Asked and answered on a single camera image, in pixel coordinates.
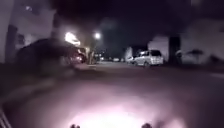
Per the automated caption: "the grey asphalt road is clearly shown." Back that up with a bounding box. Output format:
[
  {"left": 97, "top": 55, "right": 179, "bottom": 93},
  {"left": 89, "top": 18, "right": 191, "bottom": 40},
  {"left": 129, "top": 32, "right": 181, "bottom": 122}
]
[{"left": 0, "top": 60, "right": 224, "bottom": 128}]

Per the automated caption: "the street lamp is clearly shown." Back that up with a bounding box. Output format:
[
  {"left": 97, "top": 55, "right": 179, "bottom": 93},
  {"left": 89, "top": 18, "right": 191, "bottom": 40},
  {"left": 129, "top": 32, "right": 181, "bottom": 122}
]
[{"left": 93, "top": 31, "right": 102, "bottom": 41}]

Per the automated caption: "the white van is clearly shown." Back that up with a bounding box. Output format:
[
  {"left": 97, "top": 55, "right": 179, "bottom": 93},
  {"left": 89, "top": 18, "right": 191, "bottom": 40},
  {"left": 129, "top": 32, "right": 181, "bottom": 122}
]
[{"left": 132, "top": 49, "right": 165, "bottom": 68}]

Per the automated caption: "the white building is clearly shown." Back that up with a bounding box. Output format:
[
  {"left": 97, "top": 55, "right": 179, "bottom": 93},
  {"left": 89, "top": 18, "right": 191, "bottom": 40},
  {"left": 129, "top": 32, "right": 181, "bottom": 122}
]
[{"left": 147, "top": 35, "right": 170, "bottom": 62}]

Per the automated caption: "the dark parked car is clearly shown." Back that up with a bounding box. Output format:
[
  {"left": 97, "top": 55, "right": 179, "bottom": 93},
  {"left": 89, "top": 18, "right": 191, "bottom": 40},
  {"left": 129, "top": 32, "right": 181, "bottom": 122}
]
[{"left": 15, "top": 37, "right": 79, "bottom": 70}]

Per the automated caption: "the pale building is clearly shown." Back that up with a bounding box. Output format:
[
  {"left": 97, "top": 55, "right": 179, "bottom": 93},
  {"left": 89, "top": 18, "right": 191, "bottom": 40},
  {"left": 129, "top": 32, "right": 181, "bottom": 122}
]
[{"left": 0, "top": 0, "right": 58, "bottom": 64}]

